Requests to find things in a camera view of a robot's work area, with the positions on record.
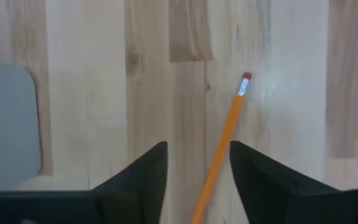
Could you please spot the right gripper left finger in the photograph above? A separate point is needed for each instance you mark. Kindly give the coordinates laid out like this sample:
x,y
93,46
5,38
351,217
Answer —
x,y
135,196

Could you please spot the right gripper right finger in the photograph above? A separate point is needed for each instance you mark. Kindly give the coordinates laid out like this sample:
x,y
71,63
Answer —
x,y
266,193

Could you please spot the orange pencil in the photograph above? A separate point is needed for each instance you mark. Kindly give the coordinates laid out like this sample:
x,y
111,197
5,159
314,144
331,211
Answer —
x,y
225,137

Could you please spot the white plastic bin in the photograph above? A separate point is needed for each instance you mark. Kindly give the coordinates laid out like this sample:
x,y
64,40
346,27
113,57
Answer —
x,y
14,124

